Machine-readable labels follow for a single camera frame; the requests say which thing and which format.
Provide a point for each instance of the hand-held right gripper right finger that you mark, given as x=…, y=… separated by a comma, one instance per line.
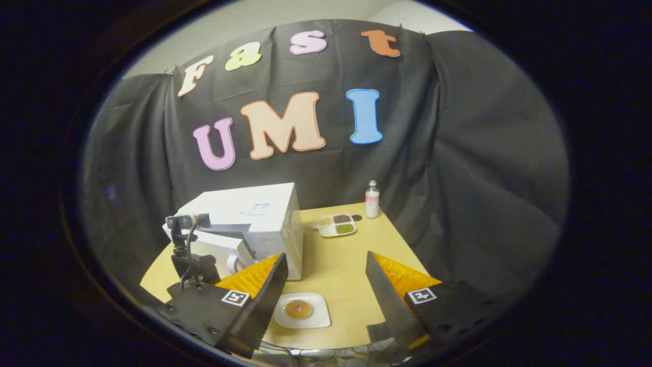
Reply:
x=383, y=300

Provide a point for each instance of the white divided condiment dish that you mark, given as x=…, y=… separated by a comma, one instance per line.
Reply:
x=336, y=227

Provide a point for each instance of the clear bottle pink label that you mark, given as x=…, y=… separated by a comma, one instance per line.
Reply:
x=372, y=204

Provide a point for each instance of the white square plate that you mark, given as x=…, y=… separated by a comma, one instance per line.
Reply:
x=318, y=318

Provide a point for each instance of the white microwave oven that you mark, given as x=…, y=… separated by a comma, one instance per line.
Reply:
x=265, y=229

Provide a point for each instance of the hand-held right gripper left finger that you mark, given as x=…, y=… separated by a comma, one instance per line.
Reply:
x=272, y=290

